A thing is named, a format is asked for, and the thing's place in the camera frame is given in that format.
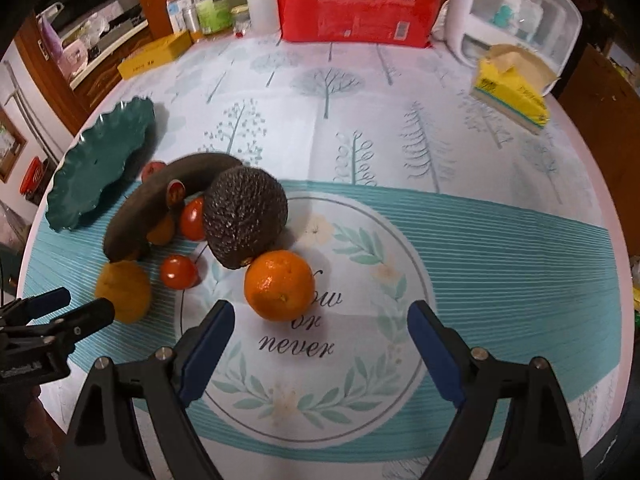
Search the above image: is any white blue carton box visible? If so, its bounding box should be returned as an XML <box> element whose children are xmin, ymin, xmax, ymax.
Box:
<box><xmin>166</xmin><ymin>0</ymin><xmax>192</xmax><ymax>34</ymax></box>

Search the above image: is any metal can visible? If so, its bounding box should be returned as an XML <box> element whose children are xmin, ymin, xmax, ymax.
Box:
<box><xmin>182</xmin><ymin>6</ymin><xmax>204</xmax><ymax>44</ymax></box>

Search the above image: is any yellow-orange citrus fruit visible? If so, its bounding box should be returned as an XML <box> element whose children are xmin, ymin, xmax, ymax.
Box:
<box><xmin>94</xmin><ymin>260</ymin><xmax>152</xmax><ymax>324</ymax></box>

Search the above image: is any dark red wrinkled fruit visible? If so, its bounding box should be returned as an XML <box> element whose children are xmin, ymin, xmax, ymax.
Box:
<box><xmin>140</xmin><ymin>160</ymin><xmax>166</xmax><ymax>183</ymax></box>

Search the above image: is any yellow flat box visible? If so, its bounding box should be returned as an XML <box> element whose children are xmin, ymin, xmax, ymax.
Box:
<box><xmin>117</xmin><ymin>30</ymin><xmax>193</xmax><ymax>80</ymax></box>

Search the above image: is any large orange mandarin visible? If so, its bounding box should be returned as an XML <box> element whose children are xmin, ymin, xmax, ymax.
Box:
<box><xmin>244</xmin><ymin>250</ymin><xmax>316</xmax><ymax>322</ymax></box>

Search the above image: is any white cosmetics storage box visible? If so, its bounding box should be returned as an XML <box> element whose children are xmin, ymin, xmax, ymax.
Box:
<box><xmin>444</xmin><ymin>0</ymin><xmax>582</xmax><ymax>78</ymax></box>

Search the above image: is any white plastic squeeze bottle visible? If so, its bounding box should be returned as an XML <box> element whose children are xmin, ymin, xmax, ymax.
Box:
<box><xmin>246</xmin><ymin>0</ymin><xmax>280</xmax><ymax>35</ymax></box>

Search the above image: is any red paper cup pack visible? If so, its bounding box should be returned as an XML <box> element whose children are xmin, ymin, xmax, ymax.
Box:
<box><xmin>278</xmin><ymin>0</ymin><xmax>440</xmax><ymax>48</ymax></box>

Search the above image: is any green label glass bottle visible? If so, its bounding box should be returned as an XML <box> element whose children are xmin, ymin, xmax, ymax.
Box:
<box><xmin>194</xmin><ymin>0</ymin><xmax>232</xmax><ymax>36</ymax></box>

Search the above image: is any dark avocado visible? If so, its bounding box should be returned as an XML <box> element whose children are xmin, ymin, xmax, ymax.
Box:
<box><xmin>203</xmin><ymin>166</ymin><xmax>288</xmax><ymax>270</ymax></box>

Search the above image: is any overripe dark banana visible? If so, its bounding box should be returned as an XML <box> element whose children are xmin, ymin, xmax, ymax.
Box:
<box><xmin>103</xmin><ymin>153</ymin><xmax>242</xmax><ymax>262</ymax></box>

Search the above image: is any small glass jar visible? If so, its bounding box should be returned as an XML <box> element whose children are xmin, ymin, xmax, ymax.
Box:
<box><xmin>231</xmin><ymin>4</ymin><xmax>250</xmax><ymax>38</ymax></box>

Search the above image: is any yellow tissue pack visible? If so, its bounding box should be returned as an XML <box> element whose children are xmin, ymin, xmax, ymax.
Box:
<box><xmin>471</xmin><ymin>44</ymin><xmax>558</xmax><ymax>134</ymax></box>

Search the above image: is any dark green leaf plate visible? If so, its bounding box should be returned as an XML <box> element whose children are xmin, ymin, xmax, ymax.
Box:
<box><xmin>46</xmin><ymin>96</ymin><xmax>155</xmax><ymax>232</ymax></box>

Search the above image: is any red cherry tomato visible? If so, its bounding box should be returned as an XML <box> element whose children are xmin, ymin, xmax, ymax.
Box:
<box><xmin>179</xmin><ymin>196</ymin><xmax>206</xmax><ymax>242</ymax></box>
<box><xmin>160</xmin><ymin>255</ymin><xmax>200</xmax><ymax>290</ymax></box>

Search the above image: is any printed tree tablecloth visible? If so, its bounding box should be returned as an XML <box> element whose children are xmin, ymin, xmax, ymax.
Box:
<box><xmin>42</xmin><ymin>37</ymin><xmax>632</xmax><ymax>479</ymax></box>

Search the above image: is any small orange tomato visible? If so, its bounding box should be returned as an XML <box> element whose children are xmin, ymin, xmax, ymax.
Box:
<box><xmin>146</xmin><ymin>212</ymin><xmax>176</xmax><ymax>246</ymax></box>

